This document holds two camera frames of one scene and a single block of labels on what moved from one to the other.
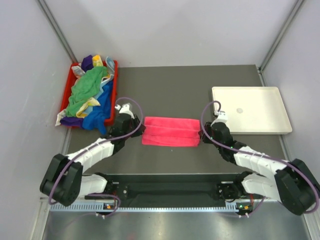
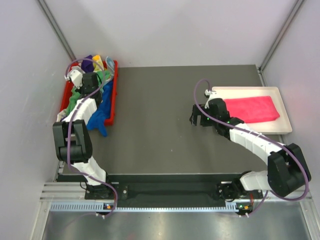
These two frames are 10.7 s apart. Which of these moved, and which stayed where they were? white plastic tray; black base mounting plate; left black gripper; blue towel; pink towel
Moved: pink towel; left black gripper
Stayed: white plastic tray; black base mounting plate; blue towel
